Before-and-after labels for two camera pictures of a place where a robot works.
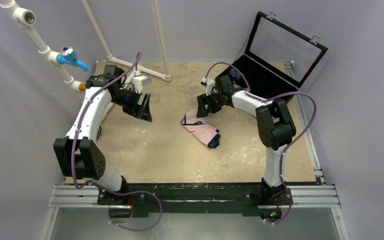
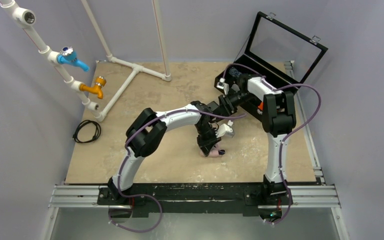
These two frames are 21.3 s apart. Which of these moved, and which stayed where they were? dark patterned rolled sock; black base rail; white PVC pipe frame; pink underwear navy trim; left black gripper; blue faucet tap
Moved: pink underwear navy trim; left black gripper
Stayed: blue faucet tap; black base rail; dark patterned rolled sock; white PVC pipe frame
